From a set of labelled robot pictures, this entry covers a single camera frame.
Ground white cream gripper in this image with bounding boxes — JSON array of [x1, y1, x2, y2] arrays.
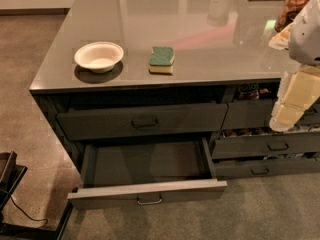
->
[[269, 65, 320, 132]]

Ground grey drawer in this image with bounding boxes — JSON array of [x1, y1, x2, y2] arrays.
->
[[214, 154, 320, 180], [57, 103, 227, 141], [209, 128, 320, 160], [68, 138, 227, 209], [222, 99, 320, 129]]

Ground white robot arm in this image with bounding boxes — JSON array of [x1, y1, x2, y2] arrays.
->
[[269, 0, 320, 132]]

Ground snack packets in drawer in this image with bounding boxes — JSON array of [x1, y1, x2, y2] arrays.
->
[[235, 83, 278, 100]]

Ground glass jar of snacks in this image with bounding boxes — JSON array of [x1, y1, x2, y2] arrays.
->
[[274, 0, 309, 32]]

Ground green yellow sponge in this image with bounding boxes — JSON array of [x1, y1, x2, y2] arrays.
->
[[148, 46, 175, 74]]

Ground white paper bowl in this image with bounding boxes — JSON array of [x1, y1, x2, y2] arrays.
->
[[74, 42, 124, 73]]

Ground black stand base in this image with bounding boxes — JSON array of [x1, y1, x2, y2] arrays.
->
[[4, 151, 79, 230]]

